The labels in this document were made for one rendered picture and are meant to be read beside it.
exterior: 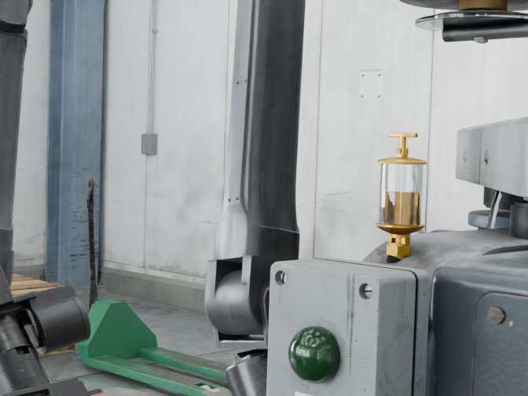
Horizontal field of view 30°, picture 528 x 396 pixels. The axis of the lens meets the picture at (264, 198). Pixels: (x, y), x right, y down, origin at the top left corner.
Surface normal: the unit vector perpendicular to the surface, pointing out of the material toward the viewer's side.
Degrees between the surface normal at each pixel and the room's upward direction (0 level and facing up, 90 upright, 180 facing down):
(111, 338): 75
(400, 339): 90
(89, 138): 90
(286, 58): 80
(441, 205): 90
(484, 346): 90
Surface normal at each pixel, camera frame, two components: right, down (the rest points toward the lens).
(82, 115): 0.72, 0.06
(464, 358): -0.70, 0.01
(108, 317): 0.71, -0.19
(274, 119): 0.56, -0.12
